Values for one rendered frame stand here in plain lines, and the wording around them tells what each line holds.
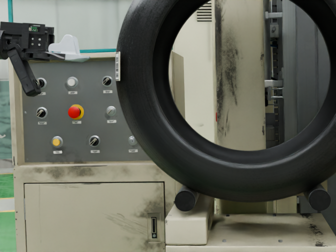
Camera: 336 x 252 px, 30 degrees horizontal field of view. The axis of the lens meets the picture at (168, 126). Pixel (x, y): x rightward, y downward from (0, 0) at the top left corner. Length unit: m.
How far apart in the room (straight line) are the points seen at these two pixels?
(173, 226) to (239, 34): 0.59
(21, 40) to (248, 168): 0.59
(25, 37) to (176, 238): 0.56
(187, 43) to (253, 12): 3.13
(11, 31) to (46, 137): 0.75
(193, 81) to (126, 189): 2.81
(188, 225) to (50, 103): 0.95
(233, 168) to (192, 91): 3.53
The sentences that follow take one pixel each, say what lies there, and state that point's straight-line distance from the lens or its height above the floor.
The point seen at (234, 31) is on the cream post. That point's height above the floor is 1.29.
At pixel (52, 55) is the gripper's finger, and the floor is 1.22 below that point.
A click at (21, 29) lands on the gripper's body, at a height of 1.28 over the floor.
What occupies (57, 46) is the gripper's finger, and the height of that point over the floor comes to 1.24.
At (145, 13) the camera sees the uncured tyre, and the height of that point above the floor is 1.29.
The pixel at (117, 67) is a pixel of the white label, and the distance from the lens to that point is 1.32.
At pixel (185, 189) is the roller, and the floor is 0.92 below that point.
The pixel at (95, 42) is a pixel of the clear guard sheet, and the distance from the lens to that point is 2.10.
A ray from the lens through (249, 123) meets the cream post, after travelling 1.68.
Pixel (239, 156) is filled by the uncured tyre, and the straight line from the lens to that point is 1.57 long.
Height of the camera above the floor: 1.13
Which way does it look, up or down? 3 degrees down
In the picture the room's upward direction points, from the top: 2 degrees counter-clockwise
